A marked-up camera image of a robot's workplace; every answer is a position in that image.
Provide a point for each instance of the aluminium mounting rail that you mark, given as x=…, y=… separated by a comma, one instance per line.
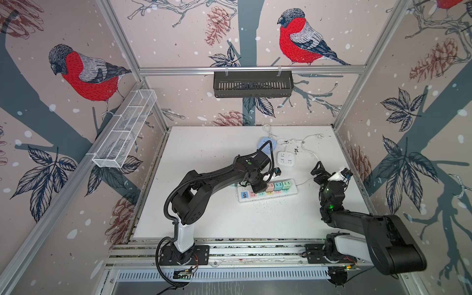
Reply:
x=222, y=253

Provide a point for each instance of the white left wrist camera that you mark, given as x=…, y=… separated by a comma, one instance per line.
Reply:
x=276, y=172

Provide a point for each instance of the light green charger plug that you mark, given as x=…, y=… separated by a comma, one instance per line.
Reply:
x=286, y=185

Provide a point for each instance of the white wire mesh shelf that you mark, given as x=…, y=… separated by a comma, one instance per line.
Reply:
x=119, y=142

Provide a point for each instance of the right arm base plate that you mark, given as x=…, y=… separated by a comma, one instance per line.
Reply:
x=322, y=254

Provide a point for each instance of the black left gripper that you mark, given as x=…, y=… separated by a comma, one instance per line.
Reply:
x=258, y=188

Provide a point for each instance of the white square power socket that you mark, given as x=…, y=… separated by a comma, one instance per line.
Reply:
x=285, y=158

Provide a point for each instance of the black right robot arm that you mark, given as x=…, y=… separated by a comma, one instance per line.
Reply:
x=385, y=242

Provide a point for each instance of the blue square power socket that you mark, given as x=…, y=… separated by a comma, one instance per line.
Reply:
x=267, y=139

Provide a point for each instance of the black wire basket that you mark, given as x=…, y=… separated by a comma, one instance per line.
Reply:
x=253, y=84

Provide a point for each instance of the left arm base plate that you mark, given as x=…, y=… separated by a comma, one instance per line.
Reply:
x=195, y=255

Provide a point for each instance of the white multicolour power strip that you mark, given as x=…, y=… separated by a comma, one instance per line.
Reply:
x=245, y=194

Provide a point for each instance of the pink charger plug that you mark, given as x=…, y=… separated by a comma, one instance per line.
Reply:
x=270, y=188

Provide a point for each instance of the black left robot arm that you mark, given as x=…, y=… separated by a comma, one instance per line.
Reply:
x=187, y=203

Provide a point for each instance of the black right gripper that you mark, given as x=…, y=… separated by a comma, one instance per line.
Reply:
x=322, y=171

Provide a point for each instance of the teal charger plug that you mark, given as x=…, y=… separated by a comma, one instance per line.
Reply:
x=278, y=186

